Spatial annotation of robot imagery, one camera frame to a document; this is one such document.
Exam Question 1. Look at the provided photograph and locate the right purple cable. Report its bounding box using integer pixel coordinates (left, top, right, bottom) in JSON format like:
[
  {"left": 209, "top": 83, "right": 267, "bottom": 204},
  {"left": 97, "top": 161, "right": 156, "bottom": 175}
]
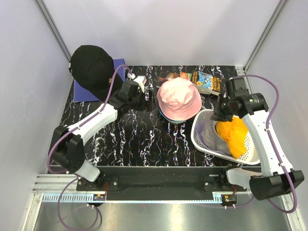
[{"left": 228, "top": 74, "right": 298, "bottom": 214}]

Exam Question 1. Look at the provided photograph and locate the teal bucket hat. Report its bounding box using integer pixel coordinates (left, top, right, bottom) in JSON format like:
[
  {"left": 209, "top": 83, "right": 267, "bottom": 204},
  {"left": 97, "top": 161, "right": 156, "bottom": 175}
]
[{"left": 161, "top": 115, "right": 187, "bottom": 124}]

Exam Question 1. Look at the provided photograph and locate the dark cover book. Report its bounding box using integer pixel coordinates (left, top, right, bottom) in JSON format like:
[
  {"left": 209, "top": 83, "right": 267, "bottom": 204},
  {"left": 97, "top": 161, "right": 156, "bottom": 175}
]
[{"left": 156, "top": 72, "right": 180, "bottom": 88}]

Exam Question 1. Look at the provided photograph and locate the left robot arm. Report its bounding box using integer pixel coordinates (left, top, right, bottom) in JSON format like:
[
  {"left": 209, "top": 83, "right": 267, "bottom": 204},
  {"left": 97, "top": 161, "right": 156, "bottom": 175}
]
[{"left": 48, "top": 76, "right": 153, "bottom": 191}]

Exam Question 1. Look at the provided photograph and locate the white perforated basket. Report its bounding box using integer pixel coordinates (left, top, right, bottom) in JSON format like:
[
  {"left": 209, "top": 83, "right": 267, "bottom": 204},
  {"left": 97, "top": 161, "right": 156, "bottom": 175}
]
[{"left": 191, "top": 109, "right": 260, "bottom": 165}]

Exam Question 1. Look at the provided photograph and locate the purple cable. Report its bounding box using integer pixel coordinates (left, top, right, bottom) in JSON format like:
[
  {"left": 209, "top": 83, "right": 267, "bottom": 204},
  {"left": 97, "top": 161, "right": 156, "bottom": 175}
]
[
  {"left": 228, "top": 74, "right": 298, "bottom": 214},
  {"left": 47, "top": 64, "right": 135, "bottom": 229}
]

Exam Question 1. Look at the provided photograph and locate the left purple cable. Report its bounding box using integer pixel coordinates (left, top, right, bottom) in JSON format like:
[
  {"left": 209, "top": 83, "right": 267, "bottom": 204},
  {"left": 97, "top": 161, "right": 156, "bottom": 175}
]
[{"left": 47, "top": 64, "right": 135, "bottom": 229}]

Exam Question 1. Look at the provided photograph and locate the dark blue bucket hat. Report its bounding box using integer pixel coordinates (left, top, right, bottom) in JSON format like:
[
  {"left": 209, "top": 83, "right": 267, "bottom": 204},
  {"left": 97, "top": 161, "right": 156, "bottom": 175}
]
[{"left": 158, "top": 106, "right": 194, "bottom": 124}]

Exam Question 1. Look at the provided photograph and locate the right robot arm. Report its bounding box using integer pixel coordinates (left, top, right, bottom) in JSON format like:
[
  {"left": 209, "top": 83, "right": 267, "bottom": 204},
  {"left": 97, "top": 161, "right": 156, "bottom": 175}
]
[{"left": 211, "top": 76, "right": 305, "bottom": 200}]

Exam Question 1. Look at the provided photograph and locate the colourful treehouse book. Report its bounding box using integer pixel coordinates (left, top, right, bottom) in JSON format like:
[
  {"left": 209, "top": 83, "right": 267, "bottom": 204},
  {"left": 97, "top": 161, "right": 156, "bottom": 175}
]
[{"left": 180, "top": 70, "right": 222, "bottom": 96}]

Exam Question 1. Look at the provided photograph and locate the pink bucket hat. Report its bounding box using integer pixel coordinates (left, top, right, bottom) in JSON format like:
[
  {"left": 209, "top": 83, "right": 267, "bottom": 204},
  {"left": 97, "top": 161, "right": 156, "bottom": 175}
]
[{"left": 157, "top": 77, "right": 202, "bottom": 121}]

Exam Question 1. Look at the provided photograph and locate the black baseball cap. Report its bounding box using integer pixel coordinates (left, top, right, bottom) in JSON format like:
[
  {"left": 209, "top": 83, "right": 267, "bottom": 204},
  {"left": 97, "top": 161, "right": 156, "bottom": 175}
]
[{"left": 69, "top": 45, "right": 116, "bottom": 101}]

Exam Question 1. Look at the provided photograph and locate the lavender grey cap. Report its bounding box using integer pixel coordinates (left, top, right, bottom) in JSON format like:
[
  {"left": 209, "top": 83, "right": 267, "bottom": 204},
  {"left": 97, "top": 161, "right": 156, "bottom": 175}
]
[{"left": 195, "top": 120, "right": 206, "bottom": 146}]

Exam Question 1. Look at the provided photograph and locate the orange hat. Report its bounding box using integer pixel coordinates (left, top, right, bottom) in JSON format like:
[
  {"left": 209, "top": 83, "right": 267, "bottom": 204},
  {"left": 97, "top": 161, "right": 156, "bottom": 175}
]
[{"left": 216, "top": 116, "right": 248, "bottom": 159}]

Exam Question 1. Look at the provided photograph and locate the purple flat book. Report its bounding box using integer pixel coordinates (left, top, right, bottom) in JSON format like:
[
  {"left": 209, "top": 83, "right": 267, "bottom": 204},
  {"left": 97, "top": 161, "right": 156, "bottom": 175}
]
[{"left": 73, "top": 59, "right": 126, "bottom": 103}]

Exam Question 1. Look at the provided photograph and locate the grey bucket hat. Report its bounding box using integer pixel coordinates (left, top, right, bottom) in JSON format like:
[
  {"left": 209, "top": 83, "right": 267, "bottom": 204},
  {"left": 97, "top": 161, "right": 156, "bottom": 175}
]
[{"left": 201, "top": 120, "right": 231, "bottom": 156}]

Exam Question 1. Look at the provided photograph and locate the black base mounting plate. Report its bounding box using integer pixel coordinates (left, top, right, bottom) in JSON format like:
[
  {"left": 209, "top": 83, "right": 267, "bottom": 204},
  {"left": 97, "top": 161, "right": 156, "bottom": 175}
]
[{"left": 77, "top": 166, "right": 245, "bottom": 192}]

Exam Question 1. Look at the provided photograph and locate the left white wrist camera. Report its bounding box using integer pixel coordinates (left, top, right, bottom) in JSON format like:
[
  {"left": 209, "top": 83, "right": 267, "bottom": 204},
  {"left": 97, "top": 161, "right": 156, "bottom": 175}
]
[{"left": 128, "top": 73, "right": 147, "bottom": 93}]

